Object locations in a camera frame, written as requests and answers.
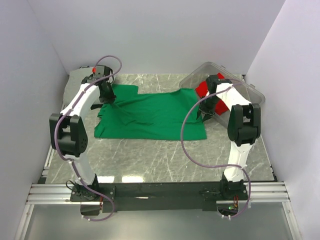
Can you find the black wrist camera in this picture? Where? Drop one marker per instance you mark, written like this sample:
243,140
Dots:
101,71
212,81

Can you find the clear plastic bin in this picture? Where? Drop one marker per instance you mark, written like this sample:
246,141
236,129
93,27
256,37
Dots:
193,80

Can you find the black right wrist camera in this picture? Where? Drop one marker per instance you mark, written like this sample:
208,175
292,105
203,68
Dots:
212,81

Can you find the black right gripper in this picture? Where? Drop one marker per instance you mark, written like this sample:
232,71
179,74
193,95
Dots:
208,112

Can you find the aluminium frame rail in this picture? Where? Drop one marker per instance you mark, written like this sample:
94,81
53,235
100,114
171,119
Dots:
58,194

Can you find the green t shirt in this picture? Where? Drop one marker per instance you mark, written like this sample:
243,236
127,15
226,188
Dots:
152,116

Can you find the folded grey t shirt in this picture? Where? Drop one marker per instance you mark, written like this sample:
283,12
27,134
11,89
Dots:
73,84

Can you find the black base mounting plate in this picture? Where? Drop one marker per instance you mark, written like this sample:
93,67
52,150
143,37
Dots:
161,196

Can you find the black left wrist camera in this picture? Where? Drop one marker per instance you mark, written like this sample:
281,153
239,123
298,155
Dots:
101,71

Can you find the red t shirt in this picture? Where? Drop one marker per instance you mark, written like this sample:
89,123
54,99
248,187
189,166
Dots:
202,90

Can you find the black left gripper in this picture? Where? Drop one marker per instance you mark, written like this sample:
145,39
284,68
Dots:
111,98

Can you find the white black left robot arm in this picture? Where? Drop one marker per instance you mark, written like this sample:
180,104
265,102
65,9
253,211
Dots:
68,133

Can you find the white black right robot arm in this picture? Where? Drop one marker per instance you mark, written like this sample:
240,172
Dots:
244,125

